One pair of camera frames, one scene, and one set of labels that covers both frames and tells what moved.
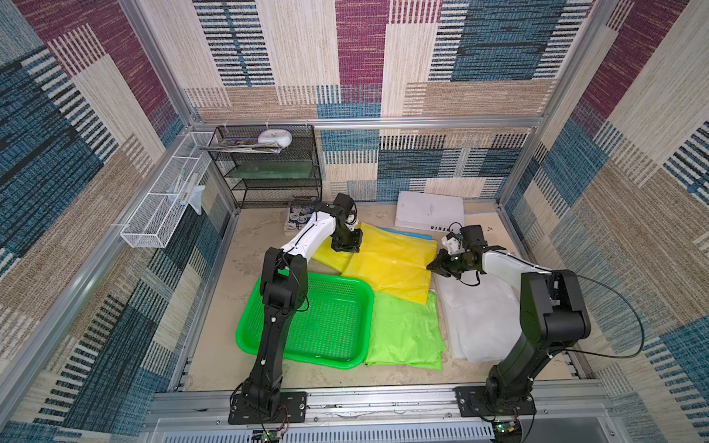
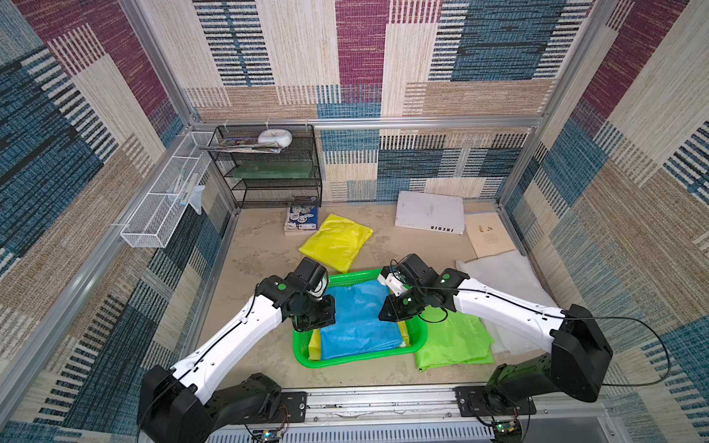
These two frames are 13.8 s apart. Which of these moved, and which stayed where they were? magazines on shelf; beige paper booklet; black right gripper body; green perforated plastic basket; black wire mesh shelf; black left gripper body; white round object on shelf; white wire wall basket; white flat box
Moved: black right gripper body; black left gripper body; green perforated plastic basket
Stayed: magazines on shelf; white flat box; beige paper booklet; white round object on shelf; white wire wall basket; black wire mesh shelf
